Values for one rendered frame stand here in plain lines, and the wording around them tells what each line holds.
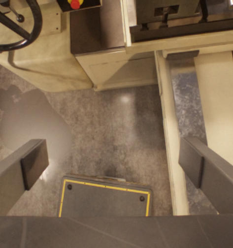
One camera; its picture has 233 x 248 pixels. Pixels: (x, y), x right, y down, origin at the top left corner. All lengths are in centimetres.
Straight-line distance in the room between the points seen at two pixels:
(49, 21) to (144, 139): 121
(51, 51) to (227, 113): 117
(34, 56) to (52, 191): 121
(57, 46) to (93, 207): 118
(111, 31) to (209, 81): 70
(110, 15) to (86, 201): 134
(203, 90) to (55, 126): 138
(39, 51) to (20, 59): 15
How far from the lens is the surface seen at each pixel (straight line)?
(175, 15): 82
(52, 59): 135
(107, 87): 172
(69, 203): 147
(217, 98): 105
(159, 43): 88
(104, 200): 139
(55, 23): 145
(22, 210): 208
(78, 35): 134
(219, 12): 89
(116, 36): 127
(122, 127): 166
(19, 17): 93
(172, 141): 94
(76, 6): 70
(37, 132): 194
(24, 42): 71
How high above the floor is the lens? 163
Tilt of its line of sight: 78 degrees down
